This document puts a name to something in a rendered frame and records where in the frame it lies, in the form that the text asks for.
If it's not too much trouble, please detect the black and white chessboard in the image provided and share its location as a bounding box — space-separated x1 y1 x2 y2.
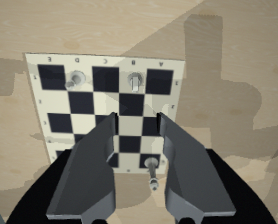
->
25 53 185 174

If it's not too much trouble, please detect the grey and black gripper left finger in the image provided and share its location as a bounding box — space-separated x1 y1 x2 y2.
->
5 112 118 224

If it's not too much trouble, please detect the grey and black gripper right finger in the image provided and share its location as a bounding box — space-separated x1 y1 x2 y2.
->
156 112 277 224

